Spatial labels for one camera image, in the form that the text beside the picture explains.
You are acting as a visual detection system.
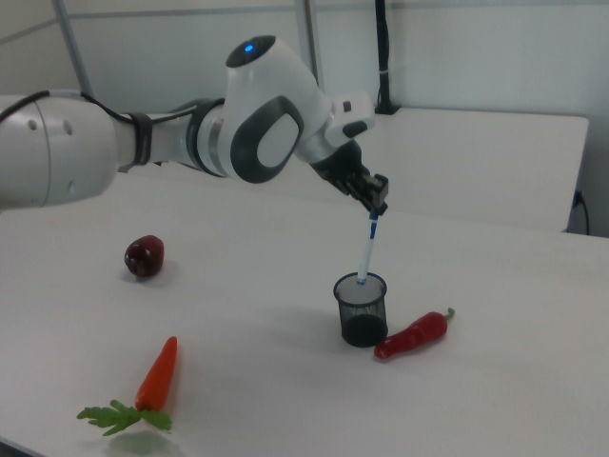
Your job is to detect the white marker pen blue cap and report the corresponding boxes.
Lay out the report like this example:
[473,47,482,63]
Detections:
[355,207,387,287]

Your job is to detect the grey partition frame post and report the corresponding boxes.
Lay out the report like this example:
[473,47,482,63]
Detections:
[50,0,95,99]
[293,0,325,89]

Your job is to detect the dark red apple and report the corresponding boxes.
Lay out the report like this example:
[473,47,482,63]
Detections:
[124,234,167,278]

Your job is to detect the black mesh pen cup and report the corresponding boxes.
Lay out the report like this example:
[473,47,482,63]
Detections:
[332,270,390,348]

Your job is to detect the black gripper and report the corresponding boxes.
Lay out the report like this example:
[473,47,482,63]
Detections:
[314,141,391,213]

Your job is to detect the black camera pole with base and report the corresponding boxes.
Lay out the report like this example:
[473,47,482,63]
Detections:
[373,0,402,115]

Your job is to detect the red chili pepper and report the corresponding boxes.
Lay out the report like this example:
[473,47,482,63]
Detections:
[373,307,457,361]

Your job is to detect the black power cable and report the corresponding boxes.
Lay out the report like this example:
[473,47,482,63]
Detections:
[573,189,592,235]

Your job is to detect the orange carrot green leaves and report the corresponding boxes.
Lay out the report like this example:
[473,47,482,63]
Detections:
[76,335,179,437]

